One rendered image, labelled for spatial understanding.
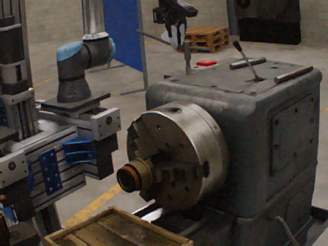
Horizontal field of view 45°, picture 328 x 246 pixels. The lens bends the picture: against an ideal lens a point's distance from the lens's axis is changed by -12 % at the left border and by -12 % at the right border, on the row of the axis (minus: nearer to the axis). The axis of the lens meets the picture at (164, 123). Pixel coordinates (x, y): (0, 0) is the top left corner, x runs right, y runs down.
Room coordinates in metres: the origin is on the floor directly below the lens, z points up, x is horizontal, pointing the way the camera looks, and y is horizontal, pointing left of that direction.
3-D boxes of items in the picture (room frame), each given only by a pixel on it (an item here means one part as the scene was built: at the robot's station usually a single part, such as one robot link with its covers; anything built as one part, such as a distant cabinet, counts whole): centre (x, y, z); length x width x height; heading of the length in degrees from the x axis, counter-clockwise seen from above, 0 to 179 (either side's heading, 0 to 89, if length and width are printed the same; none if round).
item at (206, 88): (1.51, -0.30, 1.06); 0.59 x 0.48 x 0.39; 134
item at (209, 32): (9.50, -1.04, 0.22); 1.25 x 0.86 x 0.44; 152
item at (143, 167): (1.12, 0.09, 1.08); 0.09 x 0.09 x 0.09; 44
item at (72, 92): (1.73, 0.36, 1.21); 0.15 x 0.15 x 0.10
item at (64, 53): (1.74, 0.36, 1.33); 0.13 x 0.12 x 0.14; 131
